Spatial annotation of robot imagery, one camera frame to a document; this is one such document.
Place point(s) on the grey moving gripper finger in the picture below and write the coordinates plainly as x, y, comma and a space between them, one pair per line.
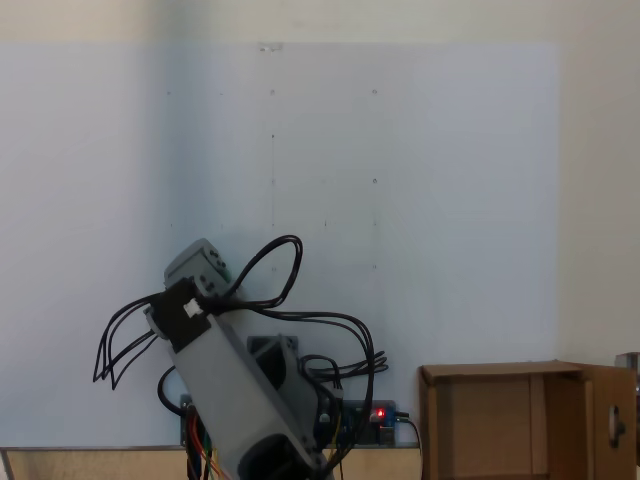
214, 272

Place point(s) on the blue circuit board with capacitors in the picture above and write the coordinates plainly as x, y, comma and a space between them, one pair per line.
382, 425

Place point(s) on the open cardboard box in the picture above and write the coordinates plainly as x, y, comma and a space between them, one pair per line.
480, 425

